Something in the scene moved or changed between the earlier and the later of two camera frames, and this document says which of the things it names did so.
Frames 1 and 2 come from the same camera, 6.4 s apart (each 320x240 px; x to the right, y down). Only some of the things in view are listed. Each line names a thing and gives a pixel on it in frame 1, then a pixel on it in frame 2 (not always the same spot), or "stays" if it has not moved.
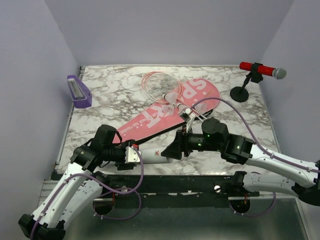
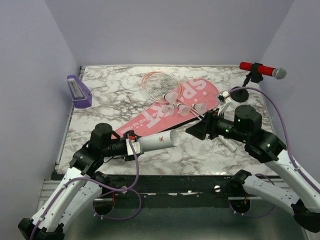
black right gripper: (181, 143) → (206, 125)
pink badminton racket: (164, 87) stays
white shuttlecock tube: (153, 156) → (166, 139)
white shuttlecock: (181, 108) stays
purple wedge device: (82, 97) stays
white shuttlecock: (172, 97) stays
